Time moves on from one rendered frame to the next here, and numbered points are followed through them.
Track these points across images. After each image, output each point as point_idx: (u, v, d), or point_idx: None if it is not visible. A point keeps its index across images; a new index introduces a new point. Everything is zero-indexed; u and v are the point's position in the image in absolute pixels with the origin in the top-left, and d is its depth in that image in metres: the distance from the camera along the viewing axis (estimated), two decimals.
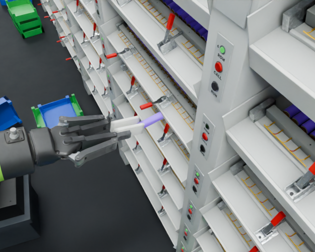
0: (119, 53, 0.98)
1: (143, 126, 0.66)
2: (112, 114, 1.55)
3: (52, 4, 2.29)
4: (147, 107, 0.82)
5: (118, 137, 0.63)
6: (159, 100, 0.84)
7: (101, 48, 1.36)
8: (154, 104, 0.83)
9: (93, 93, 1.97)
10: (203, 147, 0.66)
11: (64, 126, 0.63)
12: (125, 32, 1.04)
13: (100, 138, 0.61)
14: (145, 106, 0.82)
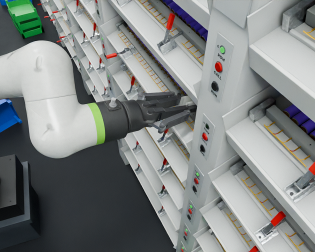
0: (119, 53, 0.98)
1: None
2: None
3: (52, 4, 2.29)
4: None
5: (189, 110, 0.73)
6: None
7: (101, 48, 1.36)
8: None
9: (93, 93, 1.97)
10: (203, 147, 0.66)
11: (143, 101, 0.73)
12: (125, 32, 1.04)
13: (176, 110, 0.71)
14: None
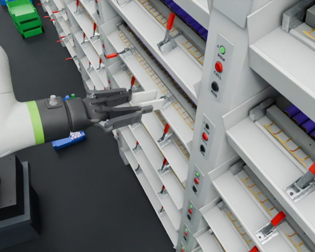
0: (119, 53, 0.98)
1: (164, 101, 0.73)
2: None
3: (52, 4, 2.29)
4: None
5: (142, 111, 0.69)
6: None
7: (101, 48, 1.36)
8: None
9: None
10: (203, 147, 0.66)
11: (92, 99, 0.70)
12: (125, 32, 1.04)
13: (126, 110, 0.67)
14: None
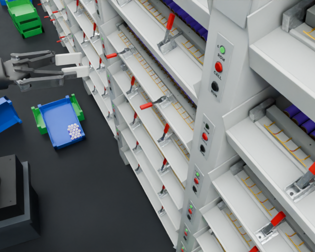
0: (119, 53, 0.98)
1: (80, 59, 0.81)
2: (112, 114, 1.55)
3: (52, 4, 2.29)
4: (147, 107, 0.82)
5: (54, 58, 0.79)
6: (159, 100, 0.84)
7: (101, 48, 1.36)
8: (154, 104, 0.83)
9: (93, 93, 1.97)
10: (203, 147, 0.66)
11: (23, 82, 0.69)
12: (125, 32, 1.04)
13: (40, 64, 0.77)
14: (145, 106, 0.82)
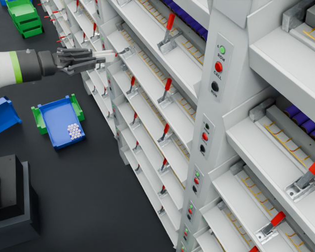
0: (119, 53, 0.98)
1: None
2: (112, 114, 1.55)
3: (52, 4, 2.29)
4: (169, 85, 0.80)
5: (91, 55, 0.97)
6: (164, 96, 0.84)
7: (101, 48, 1.36)
8: (167, 92, 0.82)
9: (93, 93, 1.97)
10: (203, 147, 0.66)
11: (68, 68, 0.89)
12: (128, 30, 1.04)
13: None
14: (170, 83, 0.80)
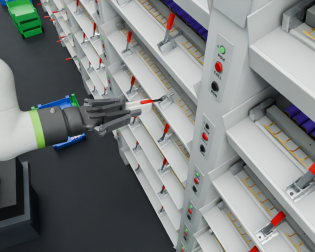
0: (128, 45, 0.98)
1: None
2: None
3: (52, 4, 2.29)
4: (147, 103, 0.81)
5: (123, 105, 0.82)
6: (160, 99, 0.83)
7: (101, 48, 1.36)
8: (154, 102, 0.82)
9: (93, 93, 1.97)
10: (203, 147, 0.66)
11: (99, 127, 0.73)
12: (130, 29, 1.04)
13: (111, 110, 0.80)
14: (146, 102, 0.81)
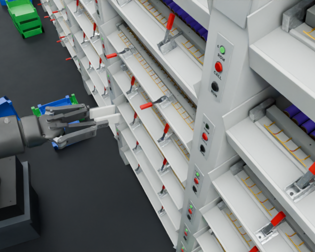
0: (119, 53, 0.98)
1: (113, 110, 0.80)
2: None
3: (52, 4, 2.29)
4: (147, 107, 0.82)
5: (88, 111, 0.78)
6: (159, 100, 0.84)
7: (101, 48, 1.36)
8: (154, 104, 0.83)
9: (93, 93, 1.97)
10: (203, 147, 0.66)
11: (59, 138, 0.69)
12: (125, 32, 1.04)
13: (74, 117, 0.76)
14: (145, 106, 0.82)
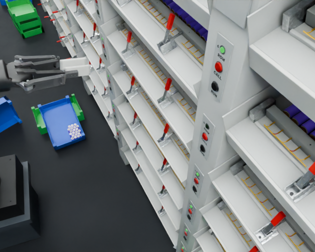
0: (128, 45, 0.98)
1: (85, 64, 0.81)
2: (112, 114, 1.55)
3: (52, 4, 2.29)
4: (169, 85, 0.80)
5: (59, 63, 0.78)
6: (164, 96, 0.84)
7: (101, 48, 1.36)
8: (167, 92, 0.82)
9: (93, 93, 1.97)
10: (203, 147, 0.66)
11: (26, 83, 0.69)
12: (130, 29, 1.04)
13: (44, 68, 0.76)
14: (170, 83, 0.80)
